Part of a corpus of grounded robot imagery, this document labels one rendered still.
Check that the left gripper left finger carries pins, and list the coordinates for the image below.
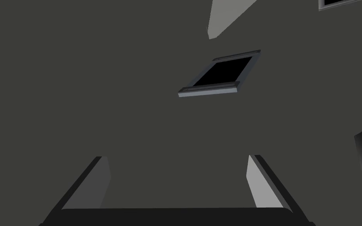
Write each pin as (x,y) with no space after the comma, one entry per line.
(88,187)

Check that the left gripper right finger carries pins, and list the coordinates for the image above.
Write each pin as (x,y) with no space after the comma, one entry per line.
(264,185)

